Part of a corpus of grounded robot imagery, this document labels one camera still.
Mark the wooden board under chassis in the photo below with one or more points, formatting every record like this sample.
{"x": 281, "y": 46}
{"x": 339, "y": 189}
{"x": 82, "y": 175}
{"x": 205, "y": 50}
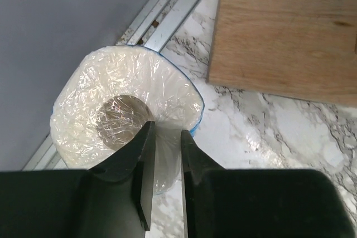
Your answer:
{"x": 303, "y": 49}

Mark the blue roll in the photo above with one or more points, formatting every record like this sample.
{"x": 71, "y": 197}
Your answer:
{"x": 111, "y": 95}

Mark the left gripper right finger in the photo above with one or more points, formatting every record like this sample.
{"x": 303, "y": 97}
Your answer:
{"x": 220, "y": 202}

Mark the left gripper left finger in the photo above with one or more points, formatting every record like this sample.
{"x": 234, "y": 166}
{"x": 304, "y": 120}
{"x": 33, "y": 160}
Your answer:
{"x": 112, "y": 199}

